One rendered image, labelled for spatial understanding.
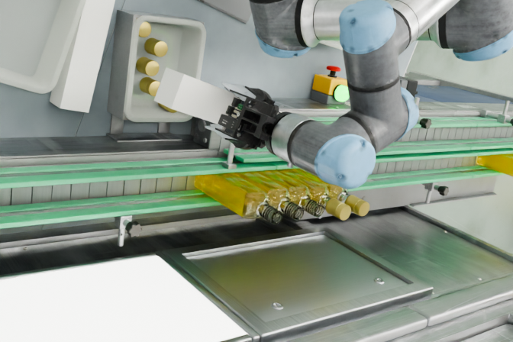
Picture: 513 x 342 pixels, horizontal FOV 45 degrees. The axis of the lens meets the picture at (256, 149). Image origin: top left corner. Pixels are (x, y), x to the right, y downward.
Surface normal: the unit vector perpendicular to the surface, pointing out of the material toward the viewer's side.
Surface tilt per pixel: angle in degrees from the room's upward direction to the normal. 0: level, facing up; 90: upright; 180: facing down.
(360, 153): 1
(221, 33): 0
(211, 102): 0
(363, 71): 62
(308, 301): 91
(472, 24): 71
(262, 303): 90
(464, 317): 90
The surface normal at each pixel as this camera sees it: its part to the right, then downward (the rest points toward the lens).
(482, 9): -0.35, 0.58
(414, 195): 0.60, 0.29
